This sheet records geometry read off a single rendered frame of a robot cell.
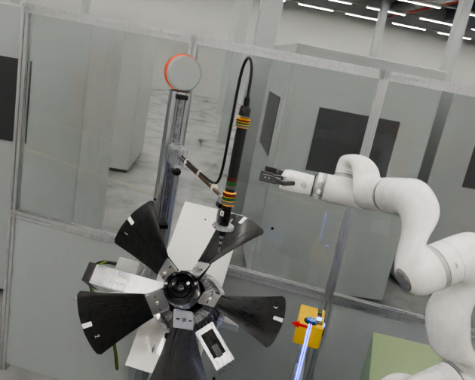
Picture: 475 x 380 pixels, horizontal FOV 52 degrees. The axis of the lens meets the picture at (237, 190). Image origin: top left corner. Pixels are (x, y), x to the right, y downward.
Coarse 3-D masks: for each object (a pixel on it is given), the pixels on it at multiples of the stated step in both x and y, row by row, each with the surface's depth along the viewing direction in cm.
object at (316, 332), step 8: (304, 312) 192; (312, 312) 193; (304, 320) 186; (320, 320) 188; (296, 328) 185; (304, 328) 184; (312, 328) 183; (320, 328) 183; (296, 336) 185; (304, 336) 185; (312, 336) 184; (320, 336) 183; (312, 344) 184
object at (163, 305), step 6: (150, 294) 164; (156, 294) 165; (162, 294) 165; (150, 300) 165; (156, 300) 165; (162, 300) 166; (150, 306) 166; (156, 306) 166; (162, 306) 167; (168, 306) 167; (156, 312) 167
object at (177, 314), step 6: (174, 312) 161; (180, 312) 163; (186, 312) 165; (174, 318) 160; (180, 318) 162; (186, 318) 164; (192, 318) 166; (174, 324) 159; (180, 324) 161; (186, 324) 163; (192, 324) 165
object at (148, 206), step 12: (144, 204) 177; (132, 216) 178; (144, 216) 176; (156, 216) 173; (120, 228) 180; (132, 228) 178; (144, 228) 175; (156, 228) 172; (120, 240) 181; (132, 240) 178; (144, 240) 174; (156, 240) 172; (132, 252) 179; (144, 252) 175; (156, 252) 172; (144, 264) 177; (156, 264) 173
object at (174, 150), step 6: (168, 144) 212; (174, 144) 214; (168, 150) 211; (174, 150) 205; (180, 150) 206; (186, 150) 207; (168, 156) 210; (174, 156) 206; (186, 156) 208; (174, 162) 207; (180, 162) 208
